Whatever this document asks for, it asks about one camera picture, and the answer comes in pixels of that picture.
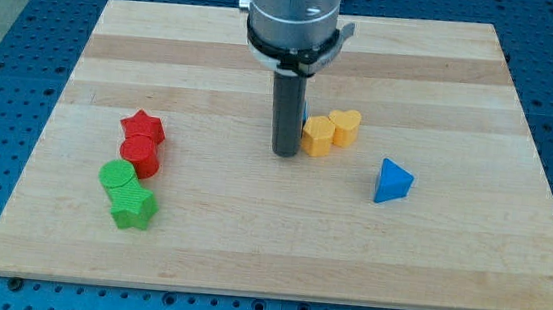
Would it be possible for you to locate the black clamp ring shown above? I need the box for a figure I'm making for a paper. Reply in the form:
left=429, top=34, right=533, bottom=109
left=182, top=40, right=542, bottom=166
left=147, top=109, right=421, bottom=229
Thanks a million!
left=242, top=18, right=343, bottom=81

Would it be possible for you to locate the blue block behind tool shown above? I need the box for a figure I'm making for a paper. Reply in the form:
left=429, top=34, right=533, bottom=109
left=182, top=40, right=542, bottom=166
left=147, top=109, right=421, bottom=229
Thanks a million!
left=301, top=100, right=310, bottom=125

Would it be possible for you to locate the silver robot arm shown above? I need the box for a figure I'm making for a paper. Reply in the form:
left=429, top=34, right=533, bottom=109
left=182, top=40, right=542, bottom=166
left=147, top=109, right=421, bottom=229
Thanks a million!
left=239, top=0, right=355, bottom=78

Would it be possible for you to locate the green star block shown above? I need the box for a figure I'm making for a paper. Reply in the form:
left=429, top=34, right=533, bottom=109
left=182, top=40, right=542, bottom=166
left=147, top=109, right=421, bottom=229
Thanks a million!
left=107, top=187, right=159, bottom=231

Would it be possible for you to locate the yellow heart block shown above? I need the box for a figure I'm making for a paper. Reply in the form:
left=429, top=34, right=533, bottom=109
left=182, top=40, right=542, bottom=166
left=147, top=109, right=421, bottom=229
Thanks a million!
left=328, top=109, right=362, bottom=148

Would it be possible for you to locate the red star block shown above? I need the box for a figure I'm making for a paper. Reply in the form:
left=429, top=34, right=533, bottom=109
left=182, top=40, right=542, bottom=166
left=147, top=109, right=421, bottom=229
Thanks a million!
left=120, top=109, right=166, bottom=145

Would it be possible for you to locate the wooden board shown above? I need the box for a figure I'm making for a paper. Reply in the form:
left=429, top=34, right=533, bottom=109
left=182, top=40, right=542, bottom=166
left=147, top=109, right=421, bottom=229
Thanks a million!
left=0, top=0, right=553, bottom=310

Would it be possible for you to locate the red cylinder block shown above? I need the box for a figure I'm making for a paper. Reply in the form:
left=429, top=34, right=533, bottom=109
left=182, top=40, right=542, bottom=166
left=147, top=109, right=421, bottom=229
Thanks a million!
left=119, top=135, right=159, bottom=179

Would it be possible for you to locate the green cylinder block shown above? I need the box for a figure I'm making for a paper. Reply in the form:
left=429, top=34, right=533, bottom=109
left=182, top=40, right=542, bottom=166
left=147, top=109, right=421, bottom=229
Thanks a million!
left=98, top=159, right=137, bottom=200

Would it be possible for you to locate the blue triangle block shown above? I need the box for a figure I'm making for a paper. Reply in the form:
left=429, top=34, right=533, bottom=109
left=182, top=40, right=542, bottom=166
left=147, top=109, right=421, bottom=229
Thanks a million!
left=373, top=158, right=414, bottom=203

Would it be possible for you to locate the yellow pentagon block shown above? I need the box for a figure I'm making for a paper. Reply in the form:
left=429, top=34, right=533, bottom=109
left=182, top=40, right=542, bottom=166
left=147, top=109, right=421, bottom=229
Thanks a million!
left=301, top=115, right=335, bottom=157

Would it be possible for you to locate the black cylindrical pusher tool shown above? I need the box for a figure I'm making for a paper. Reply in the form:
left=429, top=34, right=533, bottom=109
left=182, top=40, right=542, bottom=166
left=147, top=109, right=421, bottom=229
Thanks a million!
left=271, top=73, right=307, bottom=158

